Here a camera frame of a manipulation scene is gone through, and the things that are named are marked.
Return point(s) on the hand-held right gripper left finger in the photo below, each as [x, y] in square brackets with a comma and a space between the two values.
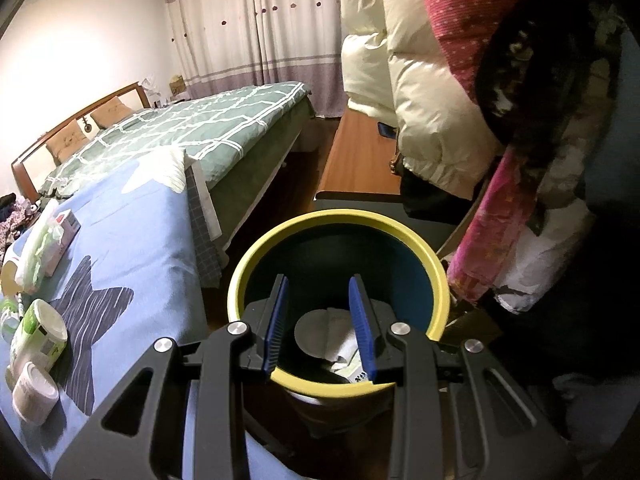
[277, 320]

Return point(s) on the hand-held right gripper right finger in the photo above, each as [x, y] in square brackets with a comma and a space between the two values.
[362, 330]

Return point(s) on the small white green carton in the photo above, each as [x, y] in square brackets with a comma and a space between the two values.
[350, 371]

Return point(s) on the yellow rimmed blue trash bin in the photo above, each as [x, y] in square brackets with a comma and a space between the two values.
[350, 217]

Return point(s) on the white strawberry print cup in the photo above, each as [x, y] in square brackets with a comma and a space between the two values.
[35, 395]

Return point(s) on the grey checked sheet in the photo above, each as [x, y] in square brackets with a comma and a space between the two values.
[202, 230]

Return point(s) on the dark green bed sheet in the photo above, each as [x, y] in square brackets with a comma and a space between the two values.
[250, 180]

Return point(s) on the pink floral cloth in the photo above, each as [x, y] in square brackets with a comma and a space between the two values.
[490, 220]

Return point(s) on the blue tablecloth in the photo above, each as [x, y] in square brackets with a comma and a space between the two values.
[125, 240]

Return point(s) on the white padded garment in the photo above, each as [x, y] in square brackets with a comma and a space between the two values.
[540, 270]

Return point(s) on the dark smartphone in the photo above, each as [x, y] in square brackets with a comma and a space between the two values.
[387, 130]

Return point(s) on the green checked duvet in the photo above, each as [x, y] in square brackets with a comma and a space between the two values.
[200, 120]

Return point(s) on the pink carton box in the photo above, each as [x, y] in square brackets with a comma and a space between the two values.
[66, 237]

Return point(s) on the cream down jacket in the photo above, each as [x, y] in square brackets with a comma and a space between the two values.
[430, 85]

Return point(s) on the tan tissue box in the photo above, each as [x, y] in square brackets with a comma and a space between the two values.
[177, 85]

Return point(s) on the white plastic bag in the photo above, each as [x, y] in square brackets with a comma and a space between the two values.
[150, 90]

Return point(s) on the brown embroidered pillow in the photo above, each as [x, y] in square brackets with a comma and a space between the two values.
[65, 140]
[112, 112]

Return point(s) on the small white bottle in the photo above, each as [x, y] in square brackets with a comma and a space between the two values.
[10, 317]

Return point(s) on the yellowish bottle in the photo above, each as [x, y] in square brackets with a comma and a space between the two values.
[11, 275]

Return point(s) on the floral garment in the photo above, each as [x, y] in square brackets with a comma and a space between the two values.
[12, 222]

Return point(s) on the cream and mauve curtain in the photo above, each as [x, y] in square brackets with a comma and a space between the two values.
[225, 35]

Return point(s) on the pile of clothes on nightstand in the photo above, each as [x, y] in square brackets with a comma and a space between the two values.
[6, 201]

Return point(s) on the wooden bed headboard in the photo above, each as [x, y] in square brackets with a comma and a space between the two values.
[60, 117]

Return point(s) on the dark camouflage garment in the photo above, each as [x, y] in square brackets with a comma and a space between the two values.
[540, 85]

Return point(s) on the grey blue garment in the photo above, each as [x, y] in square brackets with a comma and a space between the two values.
[610, 135]

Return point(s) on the red dotted garment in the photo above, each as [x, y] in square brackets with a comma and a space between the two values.
[465, 20]

